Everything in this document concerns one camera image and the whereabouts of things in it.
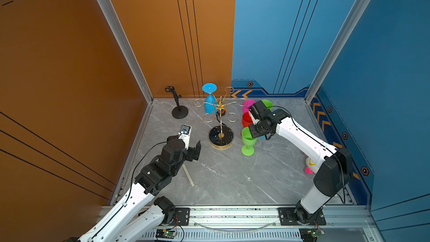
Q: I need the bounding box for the green wine glass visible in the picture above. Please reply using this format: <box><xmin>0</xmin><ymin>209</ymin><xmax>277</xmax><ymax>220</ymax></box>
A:
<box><xmin>241</xmin><ymin>127</ymin><xmax>256</xmax><ymax>156</ymax></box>
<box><xmin>262</xmin><ymin>99</ymin><xmax>273</xmax><ymax>110</ymax></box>

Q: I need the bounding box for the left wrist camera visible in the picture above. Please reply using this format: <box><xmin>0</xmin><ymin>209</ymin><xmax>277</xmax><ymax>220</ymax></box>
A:
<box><xmin>178</xmin><ymin>124</ymin><xmax>191</xmax><ymax>150</ymax></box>

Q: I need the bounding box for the red wine glass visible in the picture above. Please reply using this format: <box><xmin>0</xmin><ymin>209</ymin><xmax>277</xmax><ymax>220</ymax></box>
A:
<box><xmin>241</xmin><ymin>112</ymin><xmax>253</xmax><ymax>128</ymax></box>

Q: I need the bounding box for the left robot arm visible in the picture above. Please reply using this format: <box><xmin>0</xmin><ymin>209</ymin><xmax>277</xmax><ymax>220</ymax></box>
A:
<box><xmin>68</xmin><ymin>134</ymin><xmax>202</xmax><ymax>242</ymax></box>

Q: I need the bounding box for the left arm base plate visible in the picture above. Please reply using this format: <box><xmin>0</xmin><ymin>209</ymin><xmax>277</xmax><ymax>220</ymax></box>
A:
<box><xmin>160</xmin><ymin>207</ymin><xmax>190</xmax><ymax>227</ymax></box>

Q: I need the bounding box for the right circuit board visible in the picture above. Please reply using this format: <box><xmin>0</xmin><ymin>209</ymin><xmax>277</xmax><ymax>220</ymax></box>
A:
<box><xmin>299</xmin><ymin>229</ymin><xmax>325</xmax><ymax>242</ymax></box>

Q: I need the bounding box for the blue wine glass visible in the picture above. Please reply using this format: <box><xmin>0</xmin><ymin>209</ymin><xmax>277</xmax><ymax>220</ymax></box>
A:
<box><xmin>202</xmin><ymin>83</ymin><xmax>217</xmax><ymax>114</ymax></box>

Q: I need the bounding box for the gold wine glass rack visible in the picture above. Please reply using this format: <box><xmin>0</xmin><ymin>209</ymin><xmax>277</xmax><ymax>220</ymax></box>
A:
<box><xmin>193</xmin><ymin>86</ymin><xmax>245</xmax><ymax>150</ymax></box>

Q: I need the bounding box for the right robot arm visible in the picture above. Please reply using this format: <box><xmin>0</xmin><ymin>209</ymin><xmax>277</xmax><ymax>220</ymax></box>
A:
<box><xmin>249</xmin><ymin>101</ymin><xmax>353</xmax><ymax>225</ymax></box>

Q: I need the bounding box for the circuit board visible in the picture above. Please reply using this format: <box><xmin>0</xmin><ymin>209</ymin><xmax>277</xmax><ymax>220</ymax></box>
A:
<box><xmin>299</xmin><ymin>229</ymin><xmax>325</xmax><ymax>242</ymax></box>
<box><xmin>154</xmin><ymin>229</ymin><xmax>178</xmax><ymax>242</ymax></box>

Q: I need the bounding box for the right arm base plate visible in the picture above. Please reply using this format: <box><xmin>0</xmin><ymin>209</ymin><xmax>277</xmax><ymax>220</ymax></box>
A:
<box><xmin>277</xmin><ymin>207</ymin><xmax>327</xmax><ymax>226</ymax></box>

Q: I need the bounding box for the black phone stand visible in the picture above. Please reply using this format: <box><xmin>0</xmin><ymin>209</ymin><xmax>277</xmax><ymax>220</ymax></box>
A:
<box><xmin>165</xmin><ymin>86</ymin><xmax>189</xmax><ymax>119</ymax></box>

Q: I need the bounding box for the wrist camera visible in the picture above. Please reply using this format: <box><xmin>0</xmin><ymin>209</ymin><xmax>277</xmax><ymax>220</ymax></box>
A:
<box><xmin>249</xmin><ymin>111</ymin><xmax>259</xmax><ymax>124</ymax></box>
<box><xmin>178</xmin><ymin>124</ymin><xmax>191</xmax><ymax>150</ymax></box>

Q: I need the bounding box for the magenta wine glass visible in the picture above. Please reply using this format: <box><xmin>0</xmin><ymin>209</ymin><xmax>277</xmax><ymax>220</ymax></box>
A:
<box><xmin>243</xmin><ymin>99</ymin><xmax>255</xmax><ymax>113</ymax></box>

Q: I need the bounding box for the wooden ruler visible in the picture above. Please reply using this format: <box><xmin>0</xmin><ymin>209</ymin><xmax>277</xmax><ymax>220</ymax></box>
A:
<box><xmin>182</xmin><ymin>164</ymin><xmax>195</xmax><ymax>187</ymax></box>

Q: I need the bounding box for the plush toy pink green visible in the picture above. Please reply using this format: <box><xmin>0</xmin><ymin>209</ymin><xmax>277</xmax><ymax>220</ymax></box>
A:
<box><xmin>305</xmin><ymin>156</ymin><xmax>321</xmax><ymax>174</ymax></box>

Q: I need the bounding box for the left circuit board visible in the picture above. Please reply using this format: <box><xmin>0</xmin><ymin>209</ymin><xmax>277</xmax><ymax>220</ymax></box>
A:
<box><xmin>154</xmin><ymin>229</ymin><xmax>178</xmax><ymax>242</ymax></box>

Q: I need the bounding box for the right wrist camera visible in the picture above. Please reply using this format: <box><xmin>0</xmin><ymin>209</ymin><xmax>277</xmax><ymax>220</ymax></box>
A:
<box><xmin>249</xmin><ymin>111</ymin><xmax>259</xmax><ymax>124</ymax></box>

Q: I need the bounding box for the aluminium front rail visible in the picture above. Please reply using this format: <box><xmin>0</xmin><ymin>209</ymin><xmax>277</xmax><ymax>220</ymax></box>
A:
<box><xmin>87</xmin><ymin>204</ymin><xmax>387</xmax><ymax>242</ymax></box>

